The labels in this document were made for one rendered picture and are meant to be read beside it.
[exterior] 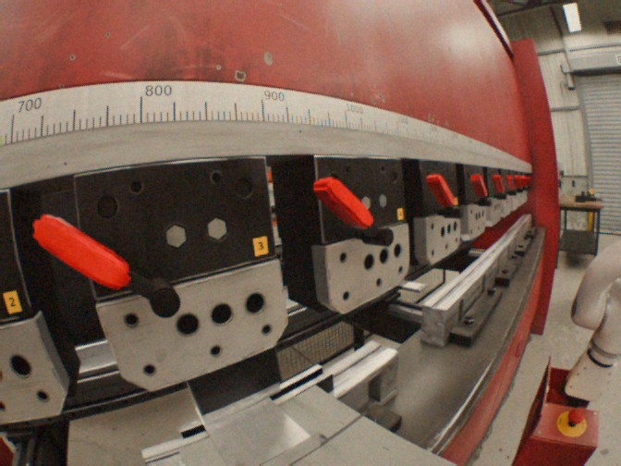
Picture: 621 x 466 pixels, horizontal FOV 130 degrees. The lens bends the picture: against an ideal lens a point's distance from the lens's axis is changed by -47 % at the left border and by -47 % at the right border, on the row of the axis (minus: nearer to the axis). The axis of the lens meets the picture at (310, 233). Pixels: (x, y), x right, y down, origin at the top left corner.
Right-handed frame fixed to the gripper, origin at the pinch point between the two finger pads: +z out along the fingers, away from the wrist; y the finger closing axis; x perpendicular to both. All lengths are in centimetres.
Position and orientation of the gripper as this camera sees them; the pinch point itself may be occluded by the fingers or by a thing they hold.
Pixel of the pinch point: (570, 406)
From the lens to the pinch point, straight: 77.0
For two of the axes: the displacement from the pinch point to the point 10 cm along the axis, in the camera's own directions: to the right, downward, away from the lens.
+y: 6.9, 1.7, -7.0
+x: 7.2, -2.1, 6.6
